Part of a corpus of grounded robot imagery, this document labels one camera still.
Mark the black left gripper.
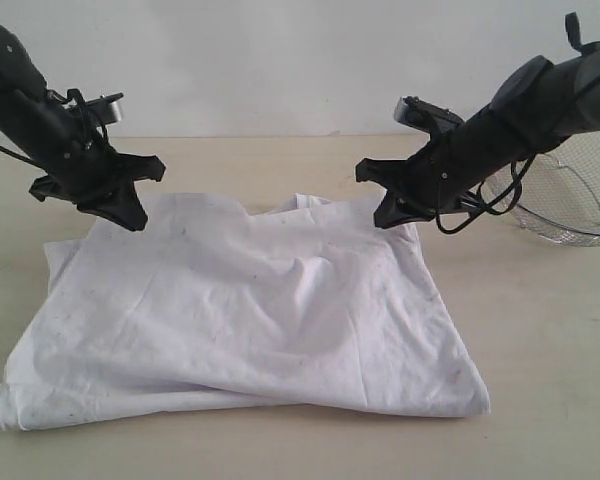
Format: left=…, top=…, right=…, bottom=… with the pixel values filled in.
left=29, top=147, right=166, bottom=232

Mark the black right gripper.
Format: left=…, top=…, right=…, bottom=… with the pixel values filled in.
left=355, top=139, right=485, bottom=229

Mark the white t-shirt red logo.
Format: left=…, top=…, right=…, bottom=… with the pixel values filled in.
left=0, top=194, right=490, bottom=431

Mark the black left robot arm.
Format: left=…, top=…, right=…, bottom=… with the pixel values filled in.
left=0, top=25, right=166, bottom=231

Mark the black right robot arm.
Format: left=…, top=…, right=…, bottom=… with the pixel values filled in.
left=355, top=51, right=600, bottom=229

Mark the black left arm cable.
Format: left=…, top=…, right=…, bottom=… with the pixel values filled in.
left=0, top=89, right=106, bottom=166

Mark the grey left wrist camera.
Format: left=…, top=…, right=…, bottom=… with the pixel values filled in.
left=57, top=88, right=124, bottom=128

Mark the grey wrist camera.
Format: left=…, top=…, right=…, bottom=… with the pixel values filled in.
left=57, top=88, right=124, bottom=128
left=393, top=96, right=464, bottom=136

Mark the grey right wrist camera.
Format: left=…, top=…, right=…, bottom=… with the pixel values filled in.
left=393, top=96, right=464, bottom=136

